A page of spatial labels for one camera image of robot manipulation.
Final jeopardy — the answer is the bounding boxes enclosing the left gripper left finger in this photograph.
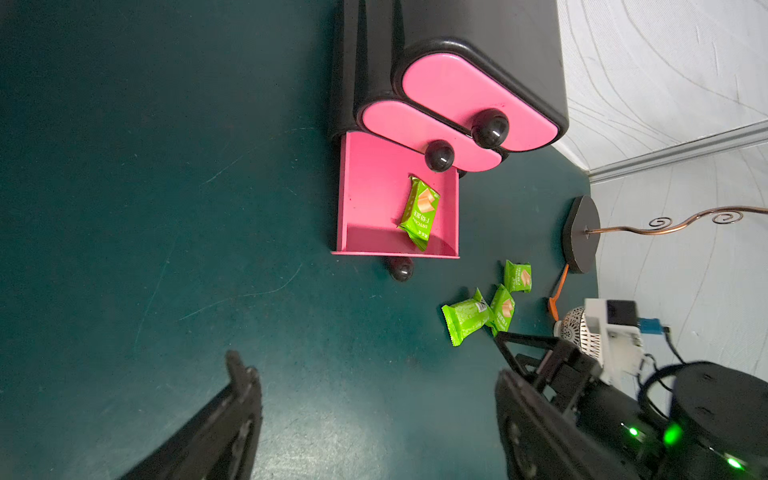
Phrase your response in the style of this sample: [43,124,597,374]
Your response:
[122,350,263,479]

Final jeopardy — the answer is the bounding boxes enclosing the white patterned bowl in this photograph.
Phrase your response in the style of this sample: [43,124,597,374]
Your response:
[553,307,604,366]

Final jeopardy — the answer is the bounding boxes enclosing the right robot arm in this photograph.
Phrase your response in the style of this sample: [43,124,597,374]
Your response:
[495,332,767,479]

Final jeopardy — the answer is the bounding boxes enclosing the black mug tree stand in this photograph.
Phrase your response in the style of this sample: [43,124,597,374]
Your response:
[561,196,767,274]

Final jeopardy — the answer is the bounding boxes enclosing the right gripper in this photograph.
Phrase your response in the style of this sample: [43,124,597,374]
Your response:
[494,332,602,413]

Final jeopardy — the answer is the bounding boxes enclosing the green cookie packet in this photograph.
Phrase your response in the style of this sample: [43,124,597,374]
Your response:
[398,176,440,252]
[441,289,494,347]
[503,260,532,293]
[488,284,515,337]

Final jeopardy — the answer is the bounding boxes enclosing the black pink drawer cabinet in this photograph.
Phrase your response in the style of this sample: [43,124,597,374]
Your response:
[329,1,569,279]

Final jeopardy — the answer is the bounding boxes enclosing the orange spoon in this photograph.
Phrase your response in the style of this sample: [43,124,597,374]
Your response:
[547,264,570,322]

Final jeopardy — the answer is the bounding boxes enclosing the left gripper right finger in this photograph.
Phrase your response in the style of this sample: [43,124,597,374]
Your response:
[494,370,638,480]

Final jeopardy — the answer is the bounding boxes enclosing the green table mat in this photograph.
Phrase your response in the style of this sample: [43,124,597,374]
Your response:
[1,1,589,479]

